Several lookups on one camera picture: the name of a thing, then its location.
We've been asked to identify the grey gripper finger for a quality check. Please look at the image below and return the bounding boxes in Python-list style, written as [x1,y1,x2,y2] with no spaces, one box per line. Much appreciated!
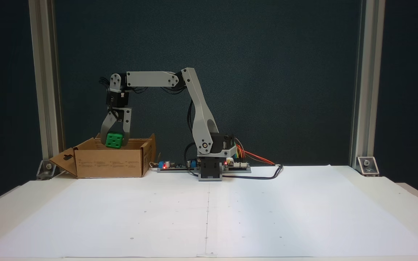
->
[122,121,132,149]
[101,111,119,147]

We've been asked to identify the green die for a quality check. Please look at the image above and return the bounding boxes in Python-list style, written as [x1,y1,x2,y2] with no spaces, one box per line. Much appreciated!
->
[106,132,124,149]

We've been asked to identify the open brown cardboard box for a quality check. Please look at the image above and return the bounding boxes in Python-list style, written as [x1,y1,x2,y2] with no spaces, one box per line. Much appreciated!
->
[49,133,157,179]

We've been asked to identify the blue circuit board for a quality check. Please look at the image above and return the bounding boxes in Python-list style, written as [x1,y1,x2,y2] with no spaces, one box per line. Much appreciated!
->
[157,159,199,173]

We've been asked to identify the white paper sheet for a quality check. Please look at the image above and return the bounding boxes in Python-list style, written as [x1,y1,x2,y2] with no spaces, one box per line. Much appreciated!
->
[205,165,418,257]

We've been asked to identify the black board power cable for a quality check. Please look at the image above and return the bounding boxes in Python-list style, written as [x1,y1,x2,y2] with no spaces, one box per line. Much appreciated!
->
[184,142,199,171]

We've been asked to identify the black shoulder cable loop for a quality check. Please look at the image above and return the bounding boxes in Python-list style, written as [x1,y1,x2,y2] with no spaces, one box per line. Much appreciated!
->
[186,100,196,145]

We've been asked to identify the metal corner bracket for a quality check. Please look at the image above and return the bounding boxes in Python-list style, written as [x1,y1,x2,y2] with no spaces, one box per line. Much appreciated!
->
[356,156,380,177]
[36,159,65,180]

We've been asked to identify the aluminium frame post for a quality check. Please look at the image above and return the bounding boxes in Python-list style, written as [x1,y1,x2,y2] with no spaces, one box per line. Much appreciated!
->
[29,0,65,171]
[350,0,386,171]

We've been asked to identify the coloured jumper wire bundle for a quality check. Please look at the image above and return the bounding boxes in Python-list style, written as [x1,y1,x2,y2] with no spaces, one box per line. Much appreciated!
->
[234,138,249,162]

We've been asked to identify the circuit board with jumper wires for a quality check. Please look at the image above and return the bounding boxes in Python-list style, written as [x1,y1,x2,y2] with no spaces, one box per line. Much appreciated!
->
[224,159,251,172]

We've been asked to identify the red and orange wire pair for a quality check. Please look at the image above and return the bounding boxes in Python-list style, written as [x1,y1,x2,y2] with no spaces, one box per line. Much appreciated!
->
[243,149,278,166]

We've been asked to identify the black cable with white connector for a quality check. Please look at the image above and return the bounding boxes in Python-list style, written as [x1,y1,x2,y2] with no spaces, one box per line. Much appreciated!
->
[223,165,284,181]

